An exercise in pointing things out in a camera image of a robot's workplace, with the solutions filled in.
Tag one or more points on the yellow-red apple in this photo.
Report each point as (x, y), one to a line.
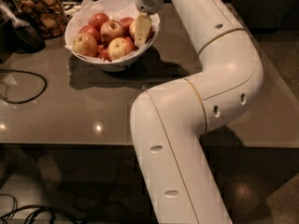
(85, 44)
(140, 31)
(118, 48)

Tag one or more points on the red apple top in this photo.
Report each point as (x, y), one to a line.
(97, 20)

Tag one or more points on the yellow-red apple front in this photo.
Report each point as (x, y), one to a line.
(118, 48)

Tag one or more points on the red apple back right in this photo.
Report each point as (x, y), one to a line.
(128, 25)

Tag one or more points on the white shoe under table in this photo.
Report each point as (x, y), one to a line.
(50, 172)

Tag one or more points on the red apple back left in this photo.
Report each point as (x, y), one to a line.
(92, 31)

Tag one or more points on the glass jar of dried chips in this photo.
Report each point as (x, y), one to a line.
(48, 15)

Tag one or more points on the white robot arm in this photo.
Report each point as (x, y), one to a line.
(167, 120)

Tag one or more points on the black round appliance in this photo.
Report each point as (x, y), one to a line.
(28, 40)

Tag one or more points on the white ceramic bowl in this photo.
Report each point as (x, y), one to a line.
(118, 4)

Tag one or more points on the red-yellow apple centre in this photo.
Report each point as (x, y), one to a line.
(110, 30)

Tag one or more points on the small red apple bottom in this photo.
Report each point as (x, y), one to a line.
(103, 53)

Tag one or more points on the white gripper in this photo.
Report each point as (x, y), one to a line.
(149, 2)

